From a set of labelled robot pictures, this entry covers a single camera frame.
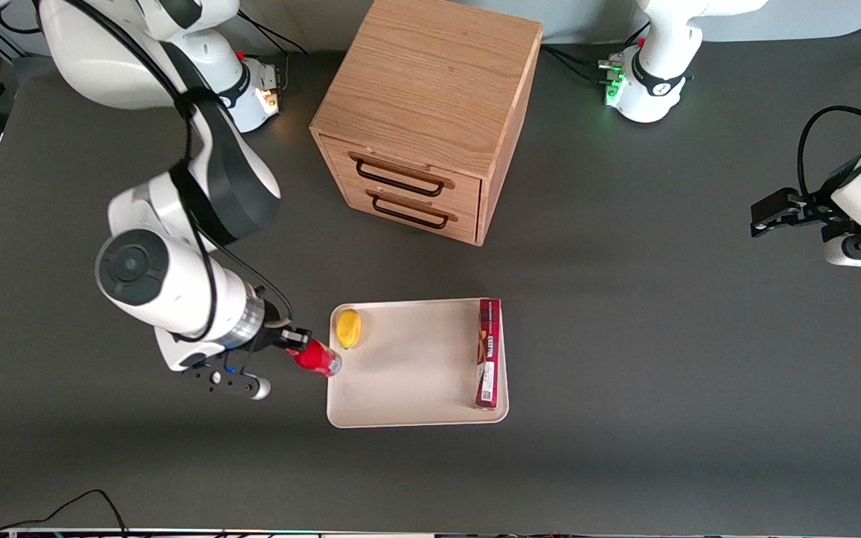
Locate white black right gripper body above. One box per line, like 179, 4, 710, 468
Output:
155, 325, 286, 373

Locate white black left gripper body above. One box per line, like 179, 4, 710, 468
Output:
797, 191, 861, 270

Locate red coke bottle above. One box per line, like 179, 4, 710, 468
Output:
294, 338, 343, 378

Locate cream rectangular tray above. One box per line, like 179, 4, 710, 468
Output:
326, 297, 510, 429

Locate yellow lemon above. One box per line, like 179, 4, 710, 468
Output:
336, 308, 363, 350

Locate wooden drawer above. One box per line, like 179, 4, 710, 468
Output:
341, 179, 481, 244
321, 134, 484, 219

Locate red cracker box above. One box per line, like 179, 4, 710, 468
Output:
475, 298, 503, 411

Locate wooden drawer cabinet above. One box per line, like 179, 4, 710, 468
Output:
309, 0, 543, 247

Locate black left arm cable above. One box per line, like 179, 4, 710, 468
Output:
797, 105, 861, 197

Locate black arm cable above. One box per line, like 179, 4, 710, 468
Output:
61, 0, 297, 344
797, 105, 861, 197

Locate black drawer handle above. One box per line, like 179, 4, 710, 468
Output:
371, 194, 451, 230
354, 158, 446, 198

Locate black loose table cable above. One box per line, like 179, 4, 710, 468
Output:
0, 489, 129, 538

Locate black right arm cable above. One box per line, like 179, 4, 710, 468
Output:
61, 0, 297, 344

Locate black left base cables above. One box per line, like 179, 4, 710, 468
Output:
541, 22, 652, 84

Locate black right base cable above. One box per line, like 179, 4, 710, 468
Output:
236, 9, 310, 58

